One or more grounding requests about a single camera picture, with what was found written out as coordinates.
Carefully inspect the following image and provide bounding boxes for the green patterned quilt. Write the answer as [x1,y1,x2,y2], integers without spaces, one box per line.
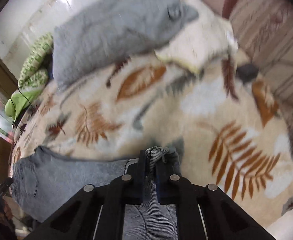
[4,32,55,118]

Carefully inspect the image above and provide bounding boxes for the leaf print beige blanket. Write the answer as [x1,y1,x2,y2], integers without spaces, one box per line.
[10,52,293,230]

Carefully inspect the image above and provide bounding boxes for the blue denim pants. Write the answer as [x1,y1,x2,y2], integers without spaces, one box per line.
[10,145,185,240]

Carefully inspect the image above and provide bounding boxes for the black power adapter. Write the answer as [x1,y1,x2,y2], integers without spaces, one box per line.
[237,64,260,83]

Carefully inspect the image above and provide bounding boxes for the cream pillow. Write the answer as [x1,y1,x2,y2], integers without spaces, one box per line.
[154,0,240,73]

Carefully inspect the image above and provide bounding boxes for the thin black cable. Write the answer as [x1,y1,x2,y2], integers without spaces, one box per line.
[11,84,39,126]

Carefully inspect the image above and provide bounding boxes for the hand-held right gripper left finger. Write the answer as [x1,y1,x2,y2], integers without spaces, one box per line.
[24,150,146,240]

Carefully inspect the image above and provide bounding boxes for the grey pillow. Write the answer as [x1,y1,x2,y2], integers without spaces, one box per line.
[52,0,199,91]

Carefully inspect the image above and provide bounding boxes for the striped brown cloth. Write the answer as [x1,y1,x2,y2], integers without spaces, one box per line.
[229,0,293,219]

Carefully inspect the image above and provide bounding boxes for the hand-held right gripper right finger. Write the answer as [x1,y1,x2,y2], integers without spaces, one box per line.
[156,156,277,240]

